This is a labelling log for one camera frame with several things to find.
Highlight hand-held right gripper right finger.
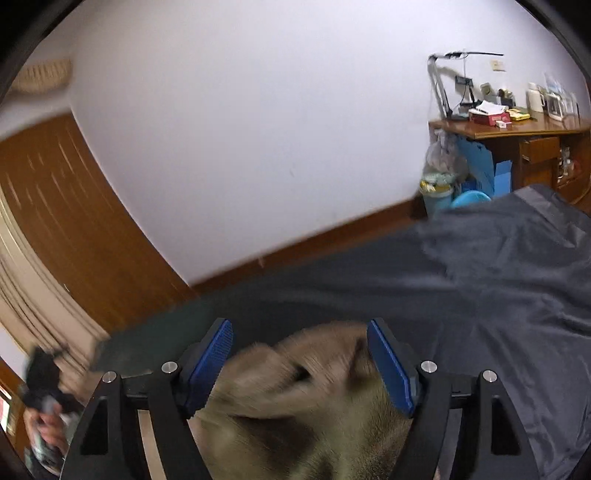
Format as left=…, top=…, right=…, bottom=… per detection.
left=367, top=318, right=541, bottom=480

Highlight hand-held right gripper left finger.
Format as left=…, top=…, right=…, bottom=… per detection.
left=62, top=318, right=234, bottom=480

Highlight brown fleece garment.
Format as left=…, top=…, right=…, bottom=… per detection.
left=189, top=320, right=444, bottom=480

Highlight person's left hand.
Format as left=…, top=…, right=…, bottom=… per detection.
left=23, top=407, right=71, bottom=459

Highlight beige curtain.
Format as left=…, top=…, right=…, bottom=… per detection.
left=0, top=185, right=112, bottom=402

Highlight dark bed sheet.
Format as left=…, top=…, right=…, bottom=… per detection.
left=88, top=184, right=591, bottom=480

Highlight light blue trash bin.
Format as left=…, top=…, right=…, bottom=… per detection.
left=419, top=176, right=455, bottom=216

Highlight blue plastic basin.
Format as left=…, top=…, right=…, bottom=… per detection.
left=450, top=191, right=493, bottom=212

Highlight panelled wooden door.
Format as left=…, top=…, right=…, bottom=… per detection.
left=0, top=113, right=197, bottom=298

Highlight white plastic bag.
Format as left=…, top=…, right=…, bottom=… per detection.
left=425, top=130, right=468, bottom=172

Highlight blue cardboard box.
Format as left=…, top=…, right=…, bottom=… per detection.
left=456, top=136, right=514, bottom=195

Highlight wooden desk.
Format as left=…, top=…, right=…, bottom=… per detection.
left=427, top=116, right=591, bottom=205

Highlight red box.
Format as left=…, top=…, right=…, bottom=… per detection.
left=468, top=103, right=513, bottom=127

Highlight white thermos jug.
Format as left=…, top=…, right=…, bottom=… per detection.
left=527, top=82, right=548, bottom=119

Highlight beige ribbed object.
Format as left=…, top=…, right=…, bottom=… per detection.
left=11, top=57, right=73, bottom=96

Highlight clear picture frames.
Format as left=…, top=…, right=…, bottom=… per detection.
left=544, top=73, right=581, bottom=121

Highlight desk lamp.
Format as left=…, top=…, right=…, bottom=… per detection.
left=427, top=50, right=505, bottom=122

